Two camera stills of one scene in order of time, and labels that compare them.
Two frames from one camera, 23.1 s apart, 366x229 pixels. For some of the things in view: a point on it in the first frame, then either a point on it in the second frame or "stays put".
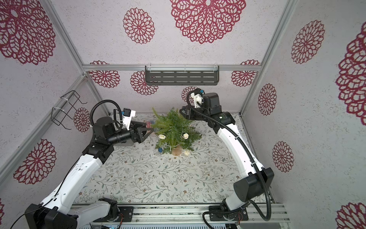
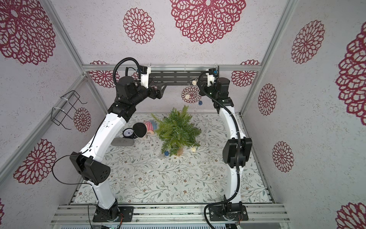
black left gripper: (139, 137) → (159, 93)
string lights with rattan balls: (185, 136) → (194, 83)
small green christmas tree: (174, 133) stays put
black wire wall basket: (65, 109) stays put
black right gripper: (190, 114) → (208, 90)
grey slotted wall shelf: (182, 75) stays put
